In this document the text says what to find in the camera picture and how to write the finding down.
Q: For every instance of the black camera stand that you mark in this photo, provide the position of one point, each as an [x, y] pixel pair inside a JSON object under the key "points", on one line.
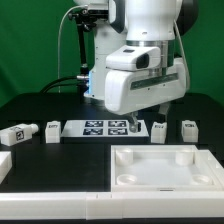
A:
{"points": [[81, 43]]}

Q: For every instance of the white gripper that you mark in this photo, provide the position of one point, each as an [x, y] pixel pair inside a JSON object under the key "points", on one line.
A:
{"points": [[126, 92]]}

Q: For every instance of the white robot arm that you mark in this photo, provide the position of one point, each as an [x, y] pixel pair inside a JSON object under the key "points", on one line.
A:
{"points": [[139, 23]]}

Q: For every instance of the white square tabletop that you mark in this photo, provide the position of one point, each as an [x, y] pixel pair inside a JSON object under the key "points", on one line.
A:
{"points": [[160, 168]]}

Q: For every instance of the white front fence bar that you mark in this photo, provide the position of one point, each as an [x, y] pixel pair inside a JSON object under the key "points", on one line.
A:
{"points": [[116, 205]]}

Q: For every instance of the white right fence bar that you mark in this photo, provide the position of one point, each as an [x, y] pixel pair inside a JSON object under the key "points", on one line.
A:
{"points": [[214, 165]]}

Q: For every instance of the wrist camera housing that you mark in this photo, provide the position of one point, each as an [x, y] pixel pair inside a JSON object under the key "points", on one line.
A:
{"points": [[131, 58]]}

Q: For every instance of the marker sheet with tags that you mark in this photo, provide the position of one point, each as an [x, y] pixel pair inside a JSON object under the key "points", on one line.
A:
{"points": [[102, 128]]}

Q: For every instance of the white left fence bar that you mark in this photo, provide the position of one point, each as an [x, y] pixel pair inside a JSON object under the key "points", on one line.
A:
{"points": [[5, 164]]}

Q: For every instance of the white fence bar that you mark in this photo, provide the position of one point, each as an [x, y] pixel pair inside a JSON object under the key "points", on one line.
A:
{"points": [[214, 165], [5, 164], [116, 205]]}

